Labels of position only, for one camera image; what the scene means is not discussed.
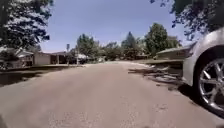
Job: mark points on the silver car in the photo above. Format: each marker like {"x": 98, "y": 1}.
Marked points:
{"x": 208, "y": 66}

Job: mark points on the large dark tree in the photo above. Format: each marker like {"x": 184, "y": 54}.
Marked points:
{"x": 20, "y": 20}

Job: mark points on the row of green trees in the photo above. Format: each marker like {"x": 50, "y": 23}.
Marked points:
{"x": 133, "y": 46}

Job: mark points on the low house with garage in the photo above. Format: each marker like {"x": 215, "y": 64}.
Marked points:
{"x": 41, "y": 58}

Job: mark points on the grey asphalt road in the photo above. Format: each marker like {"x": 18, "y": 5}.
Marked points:
{"x": 100, "y": 96}

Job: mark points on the overhanging tree branches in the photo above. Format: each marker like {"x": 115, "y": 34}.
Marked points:
{"x": 200, "y": 13}

